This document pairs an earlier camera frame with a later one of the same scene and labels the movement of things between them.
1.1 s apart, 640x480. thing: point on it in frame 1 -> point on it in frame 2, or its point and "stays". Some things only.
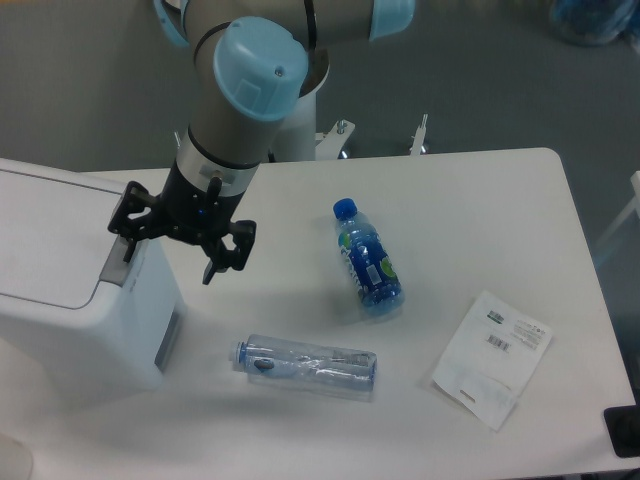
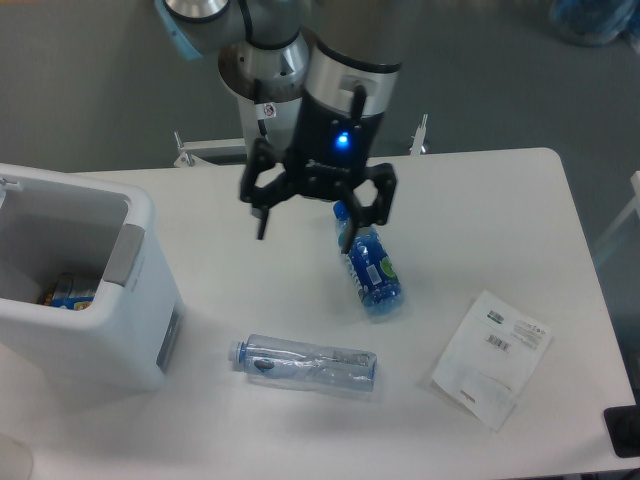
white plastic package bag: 491,358 stays
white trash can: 75,315 stays
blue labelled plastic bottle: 369,263 stays
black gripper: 187,213 -> 327,154
